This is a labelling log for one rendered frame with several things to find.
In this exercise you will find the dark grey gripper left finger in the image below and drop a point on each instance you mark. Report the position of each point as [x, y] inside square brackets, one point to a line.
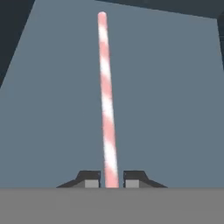
[87, 176]

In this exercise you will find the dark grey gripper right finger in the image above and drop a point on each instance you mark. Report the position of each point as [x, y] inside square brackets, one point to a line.
[134, 176]

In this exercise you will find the grey-blue drawer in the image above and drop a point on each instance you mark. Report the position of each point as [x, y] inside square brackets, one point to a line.
[163, 102]

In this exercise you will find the pink and white striped straw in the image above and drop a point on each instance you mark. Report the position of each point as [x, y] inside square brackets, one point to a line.
[107, 110]

